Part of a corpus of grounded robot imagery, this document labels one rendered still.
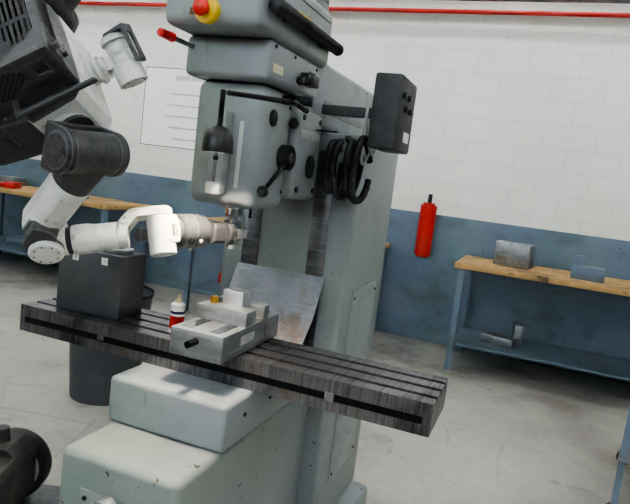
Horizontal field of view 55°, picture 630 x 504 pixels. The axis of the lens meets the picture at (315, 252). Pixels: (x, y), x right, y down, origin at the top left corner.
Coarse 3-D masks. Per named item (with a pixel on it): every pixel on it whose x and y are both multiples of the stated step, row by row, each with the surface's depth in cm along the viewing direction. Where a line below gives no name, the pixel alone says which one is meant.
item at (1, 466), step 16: (0, 432) 161; (0, 448) 159; (16, 448) 162; (32, 448) 167; (0, 464) 155; (16, 464) 158; (32, 464) 167; (0, 480) 149; (16, 480) 158; (32, 480) 169; (0, 496) 149; (16, 496) 159
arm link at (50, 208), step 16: (48, 176) 129; (48, 192) 129; (64, 192) 128; (32, 208) 132; (48, 208) 130; (64, 208) 131; (32, 224) 132; (48, 224) 134; (64, 224) 137; (32, 240) 135; (48, 240) 136; (32, 256) 137; (48, 256) 139
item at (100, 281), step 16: (64, 256) 179; (80, 256) 177; (96, 256) 176; (112, 256) 174; (128, 256) 176; (144, 256) 183; (64, 272) 179; (80, 272) 178; (96, 272) 176; (112, 272) 174; (128, 272) 177; (144, 272) 185; (64, 288) 180; (80, 288) 178; (96, 288) 176; (112, 288) 175; (128, 288) 178; (64, 304) 180; (80, 304) 179; (96, 304) 177; (112, 304) 175; (128, 304) 179
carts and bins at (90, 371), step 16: (144, 288) 368; (144, 304) 342; (80, 352) 335; (96, 352) 333; (80, 368) 336; (96, 368) 334; (112, 368) 337; (128, 368) 343; (80, 384) 338; (96, 384) 336; (80, 400) 339; (96, 400) 338; (624, 432) 278; (624, 448) 278; (624, 464) 278
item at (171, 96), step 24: (168, 72) 654; (144, 96) 667; (168, 96) 656; (192, 96) 645; (144, 120) 669; (168, 120) 658; (192, 120) 648; (144, 144) 671; (168, 144) 660; (192, 144) 650
